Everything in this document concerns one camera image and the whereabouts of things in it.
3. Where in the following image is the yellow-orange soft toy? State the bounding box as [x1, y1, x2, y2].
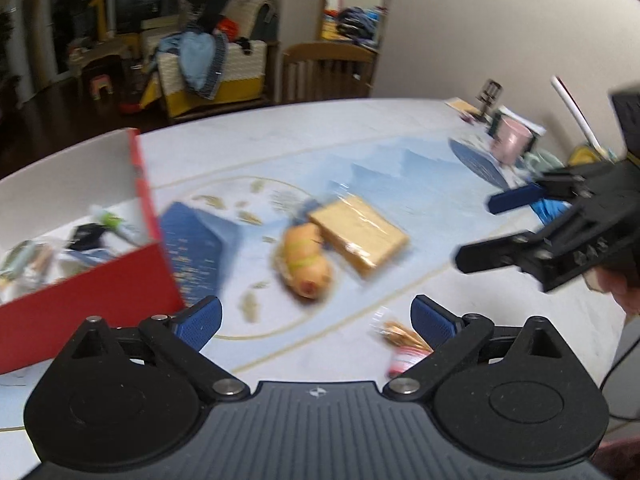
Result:
[271, 221, 334, 304]

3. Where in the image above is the red cardboard box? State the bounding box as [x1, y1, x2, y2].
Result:
[0, 127, 185, 377]

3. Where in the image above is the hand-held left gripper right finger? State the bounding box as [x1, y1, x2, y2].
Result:
[383, 295, 582, 404]

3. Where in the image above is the cluttered bed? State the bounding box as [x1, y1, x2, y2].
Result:
[321, 0, 383, 52]

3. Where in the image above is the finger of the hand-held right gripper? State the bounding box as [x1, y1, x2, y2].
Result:
[454, 231, 552, 276]
[486, 174, 577, 216]

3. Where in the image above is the sofa with cream cover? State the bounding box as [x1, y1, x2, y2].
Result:
[139, 0, 282, 118]

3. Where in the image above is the clear bag of cotton swabs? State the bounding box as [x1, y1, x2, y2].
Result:
[19, 241, 59, 282]

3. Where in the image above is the pink stool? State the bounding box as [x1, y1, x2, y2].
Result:
[89, 73, 114, 102]

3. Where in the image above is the pale green cup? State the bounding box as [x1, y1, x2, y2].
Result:
[521, 151, 562, 177]

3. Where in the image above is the wooden chair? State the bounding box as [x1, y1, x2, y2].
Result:
[281, 41, 377, 105]

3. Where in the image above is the white stick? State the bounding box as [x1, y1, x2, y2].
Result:
[549, 75, 609, 157]

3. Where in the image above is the blue plastic bag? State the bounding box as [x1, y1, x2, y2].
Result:
[531, 199, 572, 225]

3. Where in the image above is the yellow giraffe toy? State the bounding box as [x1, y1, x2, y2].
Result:
[89, 0, 117, 42]

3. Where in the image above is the black cable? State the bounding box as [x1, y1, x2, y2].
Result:
[597, 342, 640, 422]

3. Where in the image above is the yellow wrapped sponge block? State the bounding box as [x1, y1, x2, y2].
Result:
[306, 194, 412, 282]

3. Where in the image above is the person's right hand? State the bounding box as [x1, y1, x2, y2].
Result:
[589, 259, 640, 318]

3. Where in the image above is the pink cup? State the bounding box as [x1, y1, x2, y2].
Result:
[489, 116, 534, 167]

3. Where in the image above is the blue clothes pile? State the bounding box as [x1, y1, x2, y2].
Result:
[157, 30, 232, 100]

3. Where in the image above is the black small packet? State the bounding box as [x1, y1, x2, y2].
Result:
[66, 223, 109, 252]

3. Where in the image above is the orange snack packet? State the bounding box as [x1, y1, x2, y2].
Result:
[371, 316, 435, 377]

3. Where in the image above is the low coffee table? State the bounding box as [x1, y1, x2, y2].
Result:
[66, 39, 135, 92]

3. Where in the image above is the blue mountain print table mat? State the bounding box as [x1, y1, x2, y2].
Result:
[150, 137, 556, 366]

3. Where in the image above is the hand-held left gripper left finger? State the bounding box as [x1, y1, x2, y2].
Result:
[47, 295, 251, 404]

